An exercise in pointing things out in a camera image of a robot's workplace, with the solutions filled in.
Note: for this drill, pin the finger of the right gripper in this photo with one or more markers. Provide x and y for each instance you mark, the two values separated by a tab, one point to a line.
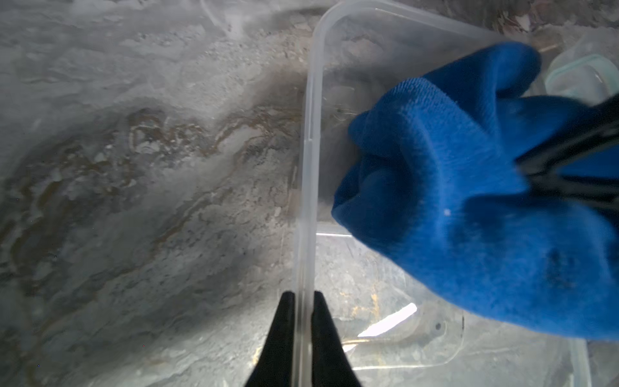
542	165

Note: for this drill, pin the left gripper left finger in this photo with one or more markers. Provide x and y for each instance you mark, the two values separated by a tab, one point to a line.
275	365

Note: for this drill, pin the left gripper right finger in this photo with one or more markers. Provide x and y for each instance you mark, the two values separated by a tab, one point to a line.
330	366

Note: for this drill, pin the clear green-rimmed box lid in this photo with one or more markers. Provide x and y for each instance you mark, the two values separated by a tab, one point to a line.
586	70

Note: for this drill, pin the clear plastic lunch box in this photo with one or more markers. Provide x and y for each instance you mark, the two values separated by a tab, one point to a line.
394	331

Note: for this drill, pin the blue cleaning cloth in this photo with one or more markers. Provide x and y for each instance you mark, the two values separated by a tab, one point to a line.
437	190

